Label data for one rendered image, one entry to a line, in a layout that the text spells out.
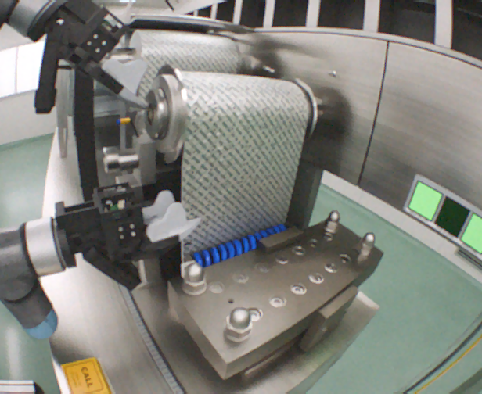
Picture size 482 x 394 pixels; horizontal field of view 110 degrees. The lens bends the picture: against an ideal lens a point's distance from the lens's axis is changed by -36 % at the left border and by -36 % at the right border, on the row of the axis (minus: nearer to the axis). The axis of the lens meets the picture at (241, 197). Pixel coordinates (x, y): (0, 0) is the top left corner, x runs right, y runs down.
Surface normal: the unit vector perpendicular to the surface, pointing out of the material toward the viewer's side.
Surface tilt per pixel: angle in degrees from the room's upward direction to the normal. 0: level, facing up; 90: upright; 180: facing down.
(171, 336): 0
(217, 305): 0
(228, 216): 90
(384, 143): 90
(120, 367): 0
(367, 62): 90
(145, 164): 90
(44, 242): 44
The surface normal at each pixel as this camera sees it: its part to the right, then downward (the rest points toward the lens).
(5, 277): 0.58, 0.44
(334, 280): 0.12, -0.88
